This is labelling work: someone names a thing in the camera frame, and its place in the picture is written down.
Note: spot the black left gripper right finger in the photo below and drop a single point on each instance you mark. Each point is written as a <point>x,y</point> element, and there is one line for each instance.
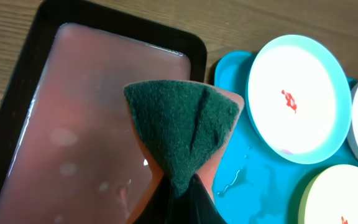
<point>201,209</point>

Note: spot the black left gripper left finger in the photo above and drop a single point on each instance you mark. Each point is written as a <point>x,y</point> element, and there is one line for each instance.
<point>159,209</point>

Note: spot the orange green scrub sponge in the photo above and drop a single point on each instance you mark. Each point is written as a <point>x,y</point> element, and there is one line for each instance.
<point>182,128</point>

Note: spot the yellow-green plate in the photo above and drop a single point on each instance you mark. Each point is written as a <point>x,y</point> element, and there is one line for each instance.
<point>331,197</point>

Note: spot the light blue plate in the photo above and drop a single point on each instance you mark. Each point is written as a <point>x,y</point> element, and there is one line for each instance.
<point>298,99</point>

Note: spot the teal plastic tray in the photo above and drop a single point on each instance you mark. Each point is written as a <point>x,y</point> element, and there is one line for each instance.
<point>253,183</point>

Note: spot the black tray with red water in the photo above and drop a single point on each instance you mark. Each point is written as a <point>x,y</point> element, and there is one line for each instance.
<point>68,153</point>

